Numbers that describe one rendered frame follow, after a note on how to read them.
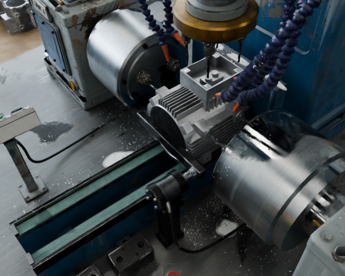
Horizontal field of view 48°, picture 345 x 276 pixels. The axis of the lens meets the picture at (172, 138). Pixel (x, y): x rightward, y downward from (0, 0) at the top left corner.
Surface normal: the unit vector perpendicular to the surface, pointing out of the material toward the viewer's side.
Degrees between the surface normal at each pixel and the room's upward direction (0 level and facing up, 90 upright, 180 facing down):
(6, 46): 0
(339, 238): 0
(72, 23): 90
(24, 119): 57
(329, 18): 90
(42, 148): 0
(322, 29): 90
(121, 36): 28
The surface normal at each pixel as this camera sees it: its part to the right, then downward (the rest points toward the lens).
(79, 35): 0.61, 0.57
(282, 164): -0.36, -0.43
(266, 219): -0.77, 0.24
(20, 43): -0.03, -0.68
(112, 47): -0.56, -0.18
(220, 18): 0.06, 0.73
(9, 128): 0.49, 0.11
